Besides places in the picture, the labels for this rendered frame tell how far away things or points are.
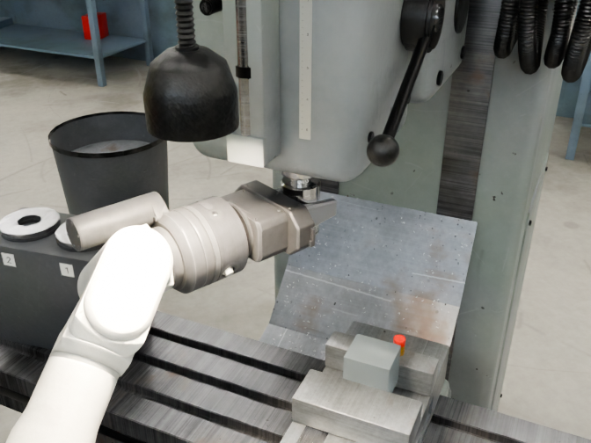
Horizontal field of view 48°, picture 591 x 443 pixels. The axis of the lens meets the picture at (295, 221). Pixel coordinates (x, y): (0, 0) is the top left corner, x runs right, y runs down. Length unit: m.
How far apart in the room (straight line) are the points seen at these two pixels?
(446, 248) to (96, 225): 0.66
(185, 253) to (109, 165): 1.97
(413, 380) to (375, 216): 0.37
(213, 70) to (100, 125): 2.55
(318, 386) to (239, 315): 1.83
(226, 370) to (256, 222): 0.40
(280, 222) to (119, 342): 0.22
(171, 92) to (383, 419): 0.49
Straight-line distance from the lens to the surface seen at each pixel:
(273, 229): 0.71
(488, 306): 1.23
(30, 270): 1.07
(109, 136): 3.06
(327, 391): 0.85
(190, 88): 0.49
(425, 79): 0.80
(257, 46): 0.60
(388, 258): 1.17
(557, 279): 3.09
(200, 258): 0.67
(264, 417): 0.98
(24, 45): 6.15
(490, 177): 1.11
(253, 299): 2.76
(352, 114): 0.63
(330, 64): 0.61
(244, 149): 0.63
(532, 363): 2.59
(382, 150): 0.60
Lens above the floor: 1.60
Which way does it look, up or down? 29 degrees down
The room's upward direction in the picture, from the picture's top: straight up
